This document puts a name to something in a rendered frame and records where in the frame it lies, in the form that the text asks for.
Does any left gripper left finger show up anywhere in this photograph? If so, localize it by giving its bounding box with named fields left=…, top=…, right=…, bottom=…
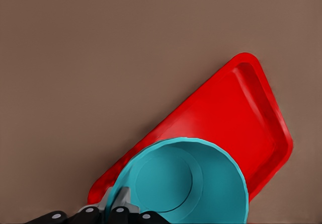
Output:
left=77, top=186, right=114, bottom=224

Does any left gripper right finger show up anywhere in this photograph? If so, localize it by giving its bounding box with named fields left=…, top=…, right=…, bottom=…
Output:
left=109, top=186, right=140, bottom=224

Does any teal bowl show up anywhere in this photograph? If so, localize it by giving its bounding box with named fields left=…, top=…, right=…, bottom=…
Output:
left=105, top=137, right=250, bottom=224

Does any red tray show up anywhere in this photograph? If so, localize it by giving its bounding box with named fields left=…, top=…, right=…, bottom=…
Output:
left=87, top=52, right=294, bottom=205

